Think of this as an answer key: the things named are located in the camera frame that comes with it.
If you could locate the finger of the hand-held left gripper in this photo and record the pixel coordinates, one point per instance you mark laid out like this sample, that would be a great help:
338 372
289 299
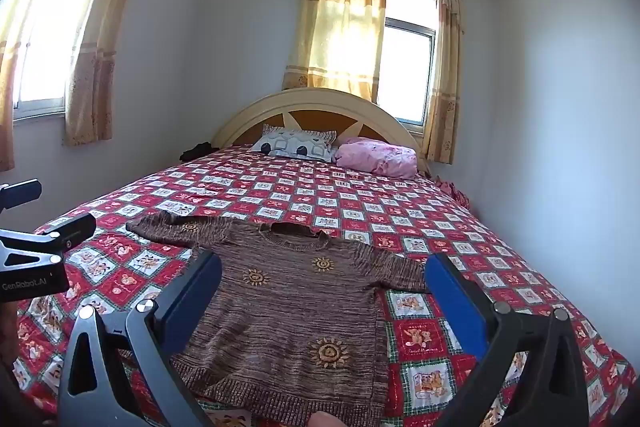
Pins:
20 193
65 232

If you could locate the yellow curtain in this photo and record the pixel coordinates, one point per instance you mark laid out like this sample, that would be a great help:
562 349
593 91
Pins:
445 82
7 107
95 72
340 32

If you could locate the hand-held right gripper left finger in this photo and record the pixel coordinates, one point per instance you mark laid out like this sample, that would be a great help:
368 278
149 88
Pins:
192 302

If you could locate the pink pillow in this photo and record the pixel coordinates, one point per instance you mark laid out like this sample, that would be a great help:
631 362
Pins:
375 157

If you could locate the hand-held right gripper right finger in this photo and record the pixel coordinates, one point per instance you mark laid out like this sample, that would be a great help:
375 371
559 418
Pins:
455 302

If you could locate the red checkered printed bedspread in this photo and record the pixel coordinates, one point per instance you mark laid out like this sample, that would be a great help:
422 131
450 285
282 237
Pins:
450 232

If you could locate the dark cloth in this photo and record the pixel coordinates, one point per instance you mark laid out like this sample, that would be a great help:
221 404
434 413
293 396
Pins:
195 153

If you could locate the pink cloth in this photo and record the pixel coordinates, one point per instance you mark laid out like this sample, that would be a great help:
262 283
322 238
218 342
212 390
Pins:
450 189

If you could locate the large side window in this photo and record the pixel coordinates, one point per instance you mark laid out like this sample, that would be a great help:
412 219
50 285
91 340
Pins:
45 32

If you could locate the white grey patterned pillow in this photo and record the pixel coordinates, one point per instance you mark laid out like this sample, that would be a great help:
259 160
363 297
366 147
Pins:
295 144

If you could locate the window behind headboard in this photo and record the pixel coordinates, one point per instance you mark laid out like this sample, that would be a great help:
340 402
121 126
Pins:
405 67

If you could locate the brown knitted sweater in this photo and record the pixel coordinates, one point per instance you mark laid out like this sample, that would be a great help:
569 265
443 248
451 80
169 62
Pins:
280 302

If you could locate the cream arched headboard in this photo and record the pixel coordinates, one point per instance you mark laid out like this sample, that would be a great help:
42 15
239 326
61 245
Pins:
320 99

